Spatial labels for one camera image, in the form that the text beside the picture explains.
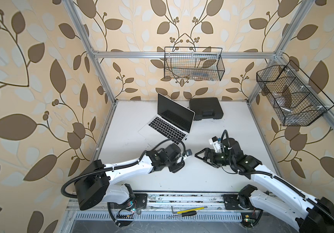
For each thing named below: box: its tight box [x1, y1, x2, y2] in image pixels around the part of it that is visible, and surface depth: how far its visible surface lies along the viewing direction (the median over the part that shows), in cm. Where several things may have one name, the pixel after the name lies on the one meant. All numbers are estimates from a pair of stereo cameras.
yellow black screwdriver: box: [167, 206, 209, 219], surface depth 73 cm
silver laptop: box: [138, 93, 196, 148], surface depth 104 cm
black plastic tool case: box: [189, 97, 224, 121], surface depth 111 cm
